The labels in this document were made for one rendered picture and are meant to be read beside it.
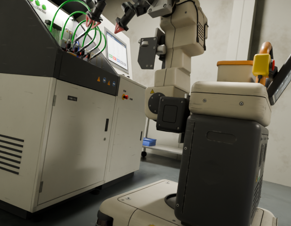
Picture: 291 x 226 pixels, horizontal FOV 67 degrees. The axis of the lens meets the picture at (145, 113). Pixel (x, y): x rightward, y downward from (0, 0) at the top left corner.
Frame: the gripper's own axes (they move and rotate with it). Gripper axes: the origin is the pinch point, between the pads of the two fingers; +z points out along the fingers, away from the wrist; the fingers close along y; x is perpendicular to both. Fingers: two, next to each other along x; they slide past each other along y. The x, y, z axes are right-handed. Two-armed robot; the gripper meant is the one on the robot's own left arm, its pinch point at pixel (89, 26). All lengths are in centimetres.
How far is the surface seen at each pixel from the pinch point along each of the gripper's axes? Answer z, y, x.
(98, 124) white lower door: 45, -1, 53
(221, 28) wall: -41, -281, -33
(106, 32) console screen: 16, -49, -29
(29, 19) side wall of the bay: 6.3, 39.2, -2.2
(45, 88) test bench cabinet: 21, 43, 39
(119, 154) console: 75, -34, 69
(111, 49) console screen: 26, -54, -18
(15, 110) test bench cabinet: 44, 50, 34
